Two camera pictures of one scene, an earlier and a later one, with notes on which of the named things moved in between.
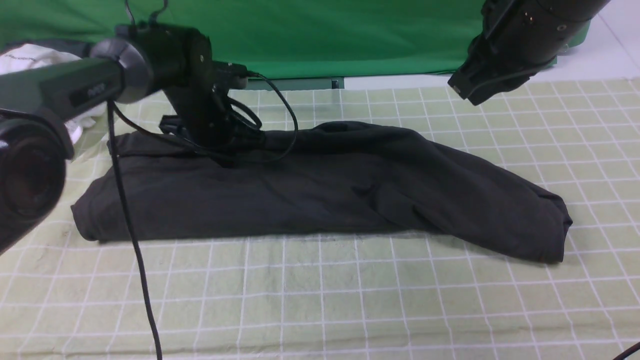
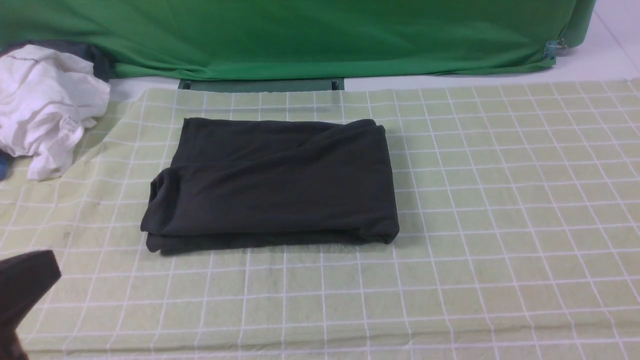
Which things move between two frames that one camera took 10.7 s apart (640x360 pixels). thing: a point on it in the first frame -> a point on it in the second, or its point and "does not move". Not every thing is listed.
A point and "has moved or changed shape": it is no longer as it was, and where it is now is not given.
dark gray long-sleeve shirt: x=342 y=178 has moved or changed shape
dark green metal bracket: x=295 y=84 does not move
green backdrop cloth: x=283 y=38 does not move
